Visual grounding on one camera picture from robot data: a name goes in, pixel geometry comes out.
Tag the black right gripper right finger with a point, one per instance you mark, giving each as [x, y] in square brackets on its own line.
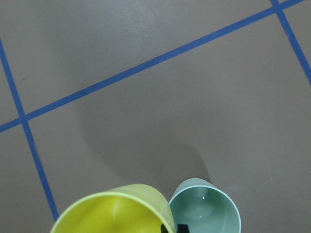
[182, 228]

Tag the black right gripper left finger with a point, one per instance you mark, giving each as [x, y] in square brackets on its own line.
[164, 229]

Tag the yellow cup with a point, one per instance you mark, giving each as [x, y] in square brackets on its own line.
[135, 208]

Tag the light green cup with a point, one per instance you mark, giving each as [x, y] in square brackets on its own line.
[204, 208]

